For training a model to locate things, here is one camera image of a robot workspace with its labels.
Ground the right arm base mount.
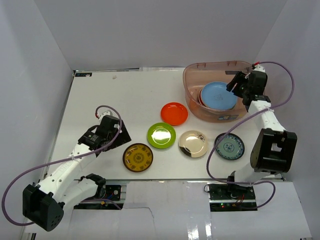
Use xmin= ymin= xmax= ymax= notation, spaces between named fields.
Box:
xmin=203 ymin=183 xmax=258 ymax=213

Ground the red teal floral plate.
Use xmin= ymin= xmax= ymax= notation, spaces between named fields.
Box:
xmin=198 ymin=88 xmax=207 ymax=107

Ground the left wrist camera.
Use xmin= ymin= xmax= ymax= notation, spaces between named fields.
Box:
xmin=95 ymin=109 xmax=113 ymax=121

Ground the orange plate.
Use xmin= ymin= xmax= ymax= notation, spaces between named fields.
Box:
xmin=160 ymin=102 xmax=189 ymax=126

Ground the light blue plate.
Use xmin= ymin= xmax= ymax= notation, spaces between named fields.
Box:
xmin=200 ymin=81 xmax=238 ymax=111

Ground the small black label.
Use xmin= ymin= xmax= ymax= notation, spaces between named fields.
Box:
xmin=74 ymin=72 xmax=92 ymax=77

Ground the translucent pink plastic bin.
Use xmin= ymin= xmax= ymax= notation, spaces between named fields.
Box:
xmin=182 ymin=60 xmax=252 ymax=123

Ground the cream brown glossy plate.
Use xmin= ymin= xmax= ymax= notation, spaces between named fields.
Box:
xmin=178 ymin=130 xmax=208 ymax=158

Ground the blue white porcelain plate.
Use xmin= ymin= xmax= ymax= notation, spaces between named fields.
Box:
xmin=214 ymin=132 xmax=245 ymax=161

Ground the yellow brown patterned plate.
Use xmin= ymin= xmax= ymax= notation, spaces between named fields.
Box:
xmin=122 ymin=143 xmax=154 ymax=173

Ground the lime green plate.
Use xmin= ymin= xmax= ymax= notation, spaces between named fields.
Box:
xmin=147 ymin=122 xmax=177 ymax=149

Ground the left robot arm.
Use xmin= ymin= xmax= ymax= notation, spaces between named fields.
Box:
xmin=22 ymin=115 xmax=131 ymax=232

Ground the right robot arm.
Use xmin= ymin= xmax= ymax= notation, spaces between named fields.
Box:
xmin=225 ymin=70 xmax=298 ymax=200

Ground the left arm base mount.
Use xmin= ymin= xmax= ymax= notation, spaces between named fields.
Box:
xmin=73 ymin=185 xmax=123 ymax=210

